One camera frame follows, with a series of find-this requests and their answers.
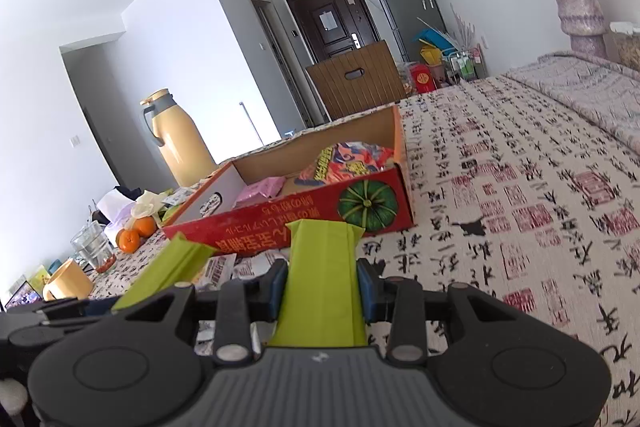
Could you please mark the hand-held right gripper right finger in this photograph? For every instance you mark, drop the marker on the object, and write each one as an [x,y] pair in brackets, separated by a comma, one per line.
[365,289]

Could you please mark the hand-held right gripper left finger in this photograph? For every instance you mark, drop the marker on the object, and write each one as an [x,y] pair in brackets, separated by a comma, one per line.
[280,289]

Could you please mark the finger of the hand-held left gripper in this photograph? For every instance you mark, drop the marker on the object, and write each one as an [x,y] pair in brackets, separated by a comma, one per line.
[95,307]

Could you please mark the grey orange cracker packet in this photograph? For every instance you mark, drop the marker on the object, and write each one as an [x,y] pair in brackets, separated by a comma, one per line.
[260,267]

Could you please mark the long green snack packet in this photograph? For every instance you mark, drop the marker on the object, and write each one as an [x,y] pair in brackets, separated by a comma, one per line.
[167,269]
[322,282]

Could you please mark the red cardboard box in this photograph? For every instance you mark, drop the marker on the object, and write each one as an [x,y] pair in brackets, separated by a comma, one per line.
[300,222]

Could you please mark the pink snack packet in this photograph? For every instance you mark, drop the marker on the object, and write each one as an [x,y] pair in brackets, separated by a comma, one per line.
[260,192]

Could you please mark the red colourful snack packet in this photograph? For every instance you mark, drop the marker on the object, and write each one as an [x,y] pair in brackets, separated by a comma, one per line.
[347,163]

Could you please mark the yellow mug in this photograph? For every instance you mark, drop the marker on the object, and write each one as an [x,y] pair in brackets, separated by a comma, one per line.
[70,282]

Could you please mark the clear glass cup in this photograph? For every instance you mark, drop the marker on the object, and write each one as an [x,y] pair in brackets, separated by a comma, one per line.
[92,247]

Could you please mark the grey barcode snack packet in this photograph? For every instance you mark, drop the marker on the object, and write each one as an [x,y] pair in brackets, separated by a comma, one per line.
[215,272]

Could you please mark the orange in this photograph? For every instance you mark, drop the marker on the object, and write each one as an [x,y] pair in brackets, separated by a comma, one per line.
[127,241]
[145,226]

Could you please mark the cream rubber gloves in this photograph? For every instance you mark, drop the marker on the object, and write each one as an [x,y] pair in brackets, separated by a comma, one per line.
[147,204]

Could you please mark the black bag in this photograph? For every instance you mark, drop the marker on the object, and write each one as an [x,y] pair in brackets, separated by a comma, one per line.
[127,193]

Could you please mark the small green snack packet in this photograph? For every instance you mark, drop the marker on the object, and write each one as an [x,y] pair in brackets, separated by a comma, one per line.
[170,210]

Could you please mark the silver white snack packet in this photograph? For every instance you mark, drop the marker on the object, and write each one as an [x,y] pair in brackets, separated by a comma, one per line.
[177,196]

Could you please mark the calligraphy print tablecloth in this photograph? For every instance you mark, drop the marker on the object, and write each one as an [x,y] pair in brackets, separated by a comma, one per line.
[500,187]

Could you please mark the white mop pole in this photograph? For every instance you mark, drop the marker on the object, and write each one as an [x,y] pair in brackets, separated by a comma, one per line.
[250,122]

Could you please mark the yellow thermos jug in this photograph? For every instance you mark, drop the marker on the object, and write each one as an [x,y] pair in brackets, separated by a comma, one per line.
[180,142]

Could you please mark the wooden chair back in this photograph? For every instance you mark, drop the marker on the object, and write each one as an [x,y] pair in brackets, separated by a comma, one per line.
[357,82]

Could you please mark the red gift box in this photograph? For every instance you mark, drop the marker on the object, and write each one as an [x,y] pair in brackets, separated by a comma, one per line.
[422,79]

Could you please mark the yellow bag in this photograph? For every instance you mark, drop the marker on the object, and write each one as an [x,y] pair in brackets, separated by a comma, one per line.
[431,56]

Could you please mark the blue folded item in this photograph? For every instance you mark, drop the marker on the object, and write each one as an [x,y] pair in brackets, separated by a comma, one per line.
[432,39]

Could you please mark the dark brown door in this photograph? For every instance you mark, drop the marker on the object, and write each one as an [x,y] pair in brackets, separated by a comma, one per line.
[325,19]

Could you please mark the white dried pampas stalks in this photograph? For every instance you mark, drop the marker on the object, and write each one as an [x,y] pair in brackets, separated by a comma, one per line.
[465,29]

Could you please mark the grey refrigerator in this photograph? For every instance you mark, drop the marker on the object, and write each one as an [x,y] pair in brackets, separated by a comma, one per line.
[405,2]

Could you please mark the grey patterned folded cloth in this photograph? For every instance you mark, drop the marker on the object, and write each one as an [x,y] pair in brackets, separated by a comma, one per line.
[580,92]

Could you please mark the pink textured vase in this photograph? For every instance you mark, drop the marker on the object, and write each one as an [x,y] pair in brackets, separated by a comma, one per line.
[580,14]

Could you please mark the clear storage jar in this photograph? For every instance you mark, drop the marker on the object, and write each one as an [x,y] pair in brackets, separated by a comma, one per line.
[626,47]

